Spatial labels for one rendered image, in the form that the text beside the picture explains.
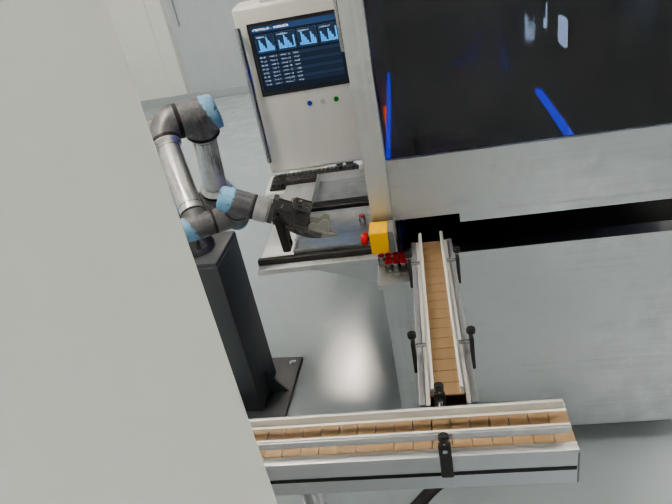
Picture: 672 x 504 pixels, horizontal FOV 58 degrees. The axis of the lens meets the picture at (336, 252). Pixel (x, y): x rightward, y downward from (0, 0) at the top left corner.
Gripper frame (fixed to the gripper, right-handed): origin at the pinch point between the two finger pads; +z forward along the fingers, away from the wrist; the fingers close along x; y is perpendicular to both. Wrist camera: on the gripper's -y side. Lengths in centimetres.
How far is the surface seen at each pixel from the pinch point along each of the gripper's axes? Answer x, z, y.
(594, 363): 6, 98, -24
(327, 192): 60, -3, -17
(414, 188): 5.8, 19.0, 19.2
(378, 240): -3.4, 12.9, 4.3
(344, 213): 37.7, 4.3, -11.9
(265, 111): 106, -38, -9
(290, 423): -68, -1, -8
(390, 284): -7.9, 20.0, -6.5
